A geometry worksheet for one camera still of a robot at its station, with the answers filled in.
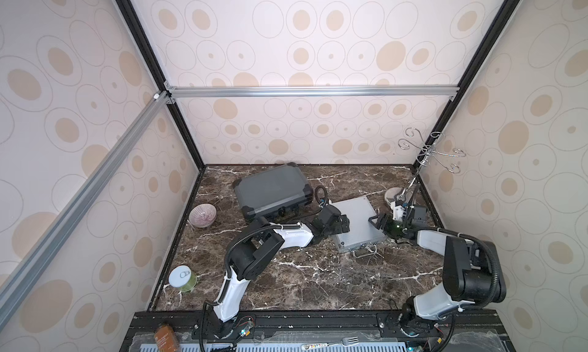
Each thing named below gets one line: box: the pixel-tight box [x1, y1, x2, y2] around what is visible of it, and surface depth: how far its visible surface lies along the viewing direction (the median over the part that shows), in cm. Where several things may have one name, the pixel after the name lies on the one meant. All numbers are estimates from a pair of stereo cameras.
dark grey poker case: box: [232, 162, 314, 220], surface depth 99 cm
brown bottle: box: [154, 323, 180, 352], surface depth 70 cm
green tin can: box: [168, 264, 197, 293], surface depth 81 cm
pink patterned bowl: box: [188, 203, 217, 229], surface depth 99 cm
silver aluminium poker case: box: [331, 195, 387, 253], surface depth 93 cm
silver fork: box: [300, 336, 360, 350], surface depth 71 cm
